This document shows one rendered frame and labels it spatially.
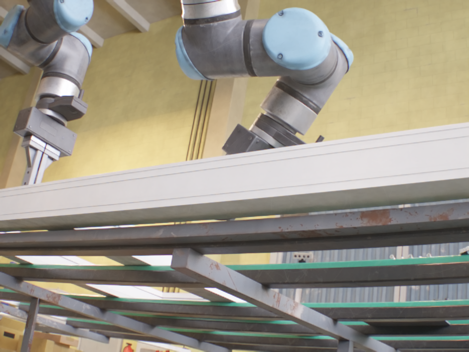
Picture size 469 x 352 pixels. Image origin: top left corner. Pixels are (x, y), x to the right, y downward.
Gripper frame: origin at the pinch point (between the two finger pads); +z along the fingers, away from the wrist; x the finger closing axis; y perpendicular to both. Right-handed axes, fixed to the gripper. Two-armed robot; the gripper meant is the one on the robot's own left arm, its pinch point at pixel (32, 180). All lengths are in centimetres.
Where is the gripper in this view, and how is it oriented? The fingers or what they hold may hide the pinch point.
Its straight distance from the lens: 116.3
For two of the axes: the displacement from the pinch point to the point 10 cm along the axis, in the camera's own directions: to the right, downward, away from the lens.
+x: -5.2, -3.9, -7.6
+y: -8.4, 1.0, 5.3
